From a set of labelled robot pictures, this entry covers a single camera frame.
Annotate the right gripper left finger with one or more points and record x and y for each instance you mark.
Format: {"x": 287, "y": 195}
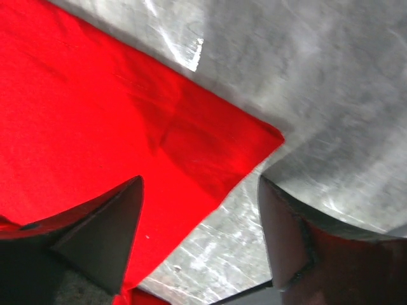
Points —
{"x": 92, "y": 241}

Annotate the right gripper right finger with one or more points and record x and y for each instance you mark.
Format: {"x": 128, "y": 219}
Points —
{"x": 317, "y": 259}

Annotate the red t shirt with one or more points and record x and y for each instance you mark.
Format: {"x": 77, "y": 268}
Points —
{"x": 82, "y": 112}

